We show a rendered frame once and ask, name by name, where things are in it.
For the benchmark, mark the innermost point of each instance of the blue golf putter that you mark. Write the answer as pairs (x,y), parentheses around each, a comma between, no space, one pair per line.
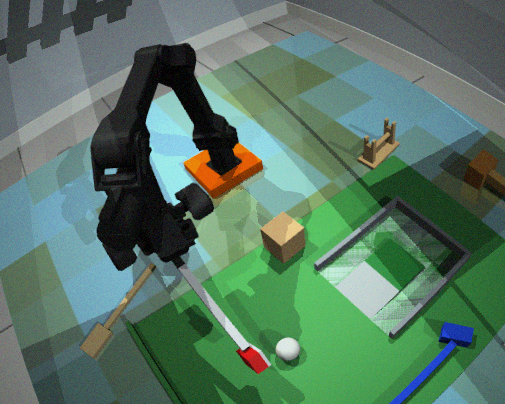
(454,335)

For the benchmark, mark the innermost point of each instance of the green putting mat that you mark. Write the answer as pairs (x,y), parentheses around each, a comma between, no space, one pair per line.
(344,357)

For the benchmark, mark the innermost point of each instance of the white golf ball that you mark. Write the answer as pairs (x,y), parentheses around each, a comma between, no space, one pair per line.
(287,348)

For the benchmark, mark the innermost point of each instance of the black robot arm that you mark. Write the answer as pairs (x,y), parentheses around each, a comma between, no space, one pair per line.
(122,141)

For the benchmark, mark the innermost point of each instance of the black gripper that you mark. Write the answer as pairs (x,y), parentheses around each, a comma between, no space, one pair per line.
(192,198)

